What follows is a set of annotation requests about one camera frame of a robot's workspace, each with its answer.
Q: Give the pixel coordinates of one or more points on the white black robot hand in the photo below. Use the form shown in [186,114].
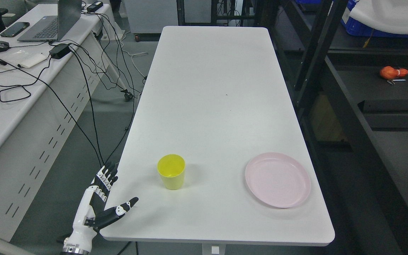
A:
[90,217]

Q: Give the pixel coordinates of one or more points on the yellow plastic cup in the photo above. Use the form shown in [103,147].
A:
[172,168]

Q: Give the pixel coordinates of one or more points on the orange toy on shelf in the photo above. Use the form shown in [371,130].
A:
[389,73]

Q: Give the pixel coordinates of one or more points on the white side desk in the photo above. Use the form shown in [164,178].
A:
[39,107]

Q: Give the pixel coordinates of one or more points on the black power adapter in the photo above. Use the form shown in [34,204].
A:
[59,51]

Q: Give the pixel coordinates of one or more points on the white power bank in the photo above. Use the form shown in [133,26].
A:
[30,60]

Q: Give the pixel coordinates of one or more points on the white table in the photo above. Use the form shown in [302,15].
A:
[215,96]

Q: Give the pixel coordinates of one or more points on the pink plastic plate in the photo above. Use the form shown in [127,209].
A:
[277,180]

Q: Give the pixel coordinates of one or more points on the grey laptop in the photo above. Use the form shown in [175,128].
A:
[53,28]

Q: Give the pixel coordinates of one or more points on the black smartphone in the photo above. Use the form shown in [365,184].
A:
[15,29]

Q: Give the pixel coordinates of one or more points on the black power brick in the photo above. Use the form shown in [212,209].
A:
[92,8]

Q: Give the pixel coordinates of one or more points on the blue plastic bin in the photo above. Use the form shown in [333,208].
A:
[356,28]

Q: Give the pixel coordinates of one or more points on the black metal rack frame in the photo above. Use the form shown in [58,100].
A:
[355,122]

